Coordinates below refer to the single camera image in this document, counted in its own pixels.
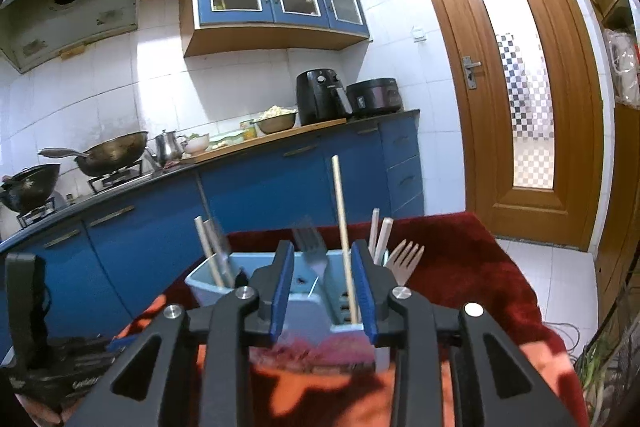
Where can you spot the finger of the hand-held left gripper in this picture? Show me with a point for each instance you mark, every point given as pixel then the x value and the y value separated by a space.
pixel 122 343

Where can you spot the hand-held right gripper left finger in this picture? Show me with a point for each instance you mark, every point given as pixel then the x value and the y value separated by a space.
pixel 281 294

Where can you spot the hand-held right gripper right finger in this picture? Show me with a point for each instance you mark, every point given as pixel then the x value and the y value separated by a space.
pixel 363 294

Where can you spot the blue plastic utensil holder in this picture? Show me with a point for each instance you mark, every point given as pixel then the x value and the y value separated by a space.
pixel 310 322

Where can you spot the large steel fork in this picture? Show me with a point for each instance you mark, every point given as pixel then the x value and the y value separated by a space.
pixel 310 252

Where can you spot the cream plastic fork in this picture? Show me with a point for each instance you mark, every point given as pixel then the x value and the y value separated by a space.
pixel 406 262

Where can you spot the thin bamboo chopstick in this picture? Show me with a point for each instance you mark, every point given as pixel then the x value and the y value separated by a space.
pixel 342 217

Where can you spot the thick wooden chopstick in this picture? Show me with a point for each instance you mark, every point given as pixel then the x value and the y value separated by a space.
pixel 207 247

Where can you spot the blue base cabinets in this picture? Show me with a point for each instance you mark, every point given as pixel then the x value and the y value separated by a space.
pixel 260 192

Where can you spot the red patterned blanket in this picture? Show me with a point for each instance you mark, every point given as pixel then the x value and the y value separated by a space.
pixel 475 267

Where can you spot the black cooking pot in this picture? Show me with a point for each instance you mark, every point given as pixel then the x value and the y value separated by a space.
pixel 30 189

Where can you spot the gas stove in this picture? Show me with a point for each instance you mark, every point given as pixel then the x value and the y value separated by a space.
pixel 115 181

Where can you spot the wooden cutting board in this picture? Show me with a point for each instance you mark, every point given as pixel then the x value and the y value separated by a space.
pixel 300 129

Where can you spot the small white bowl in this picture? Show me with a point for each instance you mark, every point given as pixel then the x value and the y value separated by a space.
pixel 196 144

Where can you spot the steel bowl with food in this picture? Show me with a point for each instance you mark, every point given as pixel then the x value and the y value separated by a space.
pixel 276 121

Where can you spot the steel wok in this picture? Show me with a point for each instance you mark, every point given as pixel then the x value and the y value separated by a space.
pixel 112 152

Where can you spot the steel kettle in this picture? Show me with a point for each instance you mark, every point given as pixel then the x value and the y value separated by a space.
pixel 169 149

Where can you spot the dark rice cooker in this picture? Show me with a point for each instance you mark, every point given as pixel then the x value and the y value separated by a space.
pixel 375 97

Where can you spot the black air fryer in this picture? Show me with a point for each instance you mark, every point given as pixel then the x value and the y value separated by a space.
pixel 317 97

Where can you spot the wooden door with glass panel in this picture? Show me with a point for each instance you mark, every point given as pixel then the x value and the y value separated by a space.
pixel 450 107

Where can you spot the wooden shelf unit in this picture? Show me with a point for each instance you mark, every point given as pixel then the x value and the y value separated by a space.
pixel 620 157

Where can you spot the grey range hood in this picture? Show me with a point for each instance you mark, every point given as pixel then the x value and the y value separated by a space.
pixel 75 7

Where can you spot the white plastic bag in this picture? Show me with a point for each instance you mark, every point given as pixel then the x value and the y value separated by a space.
pixel 622 64

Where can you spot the wall light switch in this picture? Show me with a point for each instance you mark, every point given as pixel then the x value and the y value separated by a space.
pixel 418 34

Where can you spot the blue glass-front wall cabinet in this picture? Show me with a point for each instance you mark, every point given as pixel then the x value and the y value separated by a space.
pixel 280 2

